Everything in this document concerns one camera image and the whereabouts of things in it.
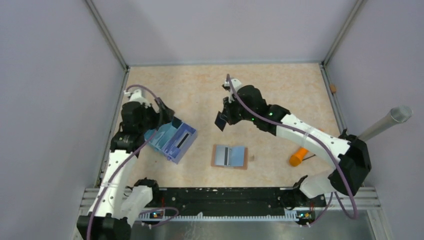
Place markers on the small tan block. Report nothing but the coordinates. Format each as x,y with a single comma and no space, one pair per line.
332,88

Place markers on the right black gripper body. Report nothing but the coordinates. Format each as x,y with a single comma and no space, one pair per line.
247,116

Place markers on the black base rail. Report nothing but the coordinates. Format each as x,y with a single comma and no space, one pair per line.
234,201

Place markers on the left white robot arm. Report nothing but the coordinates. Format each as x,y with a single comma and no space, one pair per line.
111,217

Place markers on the light blue card box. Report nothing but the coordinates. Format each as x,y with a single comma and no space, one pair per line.
164,135

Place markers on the purple blue card box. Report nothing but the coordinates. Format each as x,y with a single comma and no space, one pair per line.
172,153

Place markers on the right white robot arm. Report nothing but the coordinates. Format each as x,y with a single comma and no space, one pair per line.
348,155

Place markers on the black credit card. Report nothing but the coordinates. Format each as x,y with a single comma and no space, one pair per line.
220,122

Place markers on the orange carrot toy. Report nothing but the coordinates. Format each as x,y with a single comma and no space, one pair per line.
297,158

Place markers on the silver microphone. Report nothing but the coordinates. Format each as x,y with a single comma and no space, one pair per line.
395,116

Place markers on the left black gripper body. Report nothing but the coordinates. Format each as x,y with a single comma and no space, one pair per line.
150,118

